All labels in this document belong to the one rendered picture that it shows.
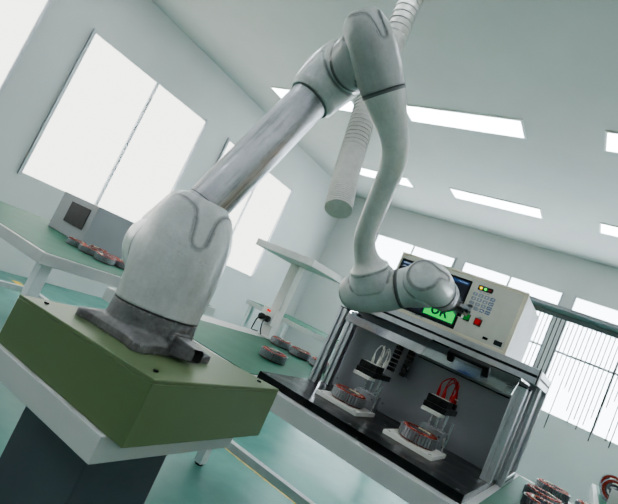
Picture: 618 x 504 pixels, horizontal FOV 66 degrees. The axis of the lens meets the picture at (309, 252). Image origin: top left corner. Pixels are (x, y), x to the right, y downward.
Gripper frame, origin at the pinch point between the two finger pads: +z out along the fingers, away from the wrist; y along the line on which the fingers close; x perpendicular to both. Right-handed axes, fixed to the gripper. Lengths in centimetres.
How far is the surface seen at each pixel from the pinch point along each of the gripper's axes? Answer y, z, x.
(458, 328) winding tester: -0.9, 9.5, -4.3
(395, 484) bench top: 10, -29, -46
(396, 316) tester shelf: -20.5, 6.7, -8.6
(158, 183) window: -468, 226, 41
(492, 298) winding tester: 5.2, 9.4, 8.6
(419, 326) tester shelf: -11.9, 6.7, -8.7
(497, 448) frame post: 22.5, 5.8, -31.7
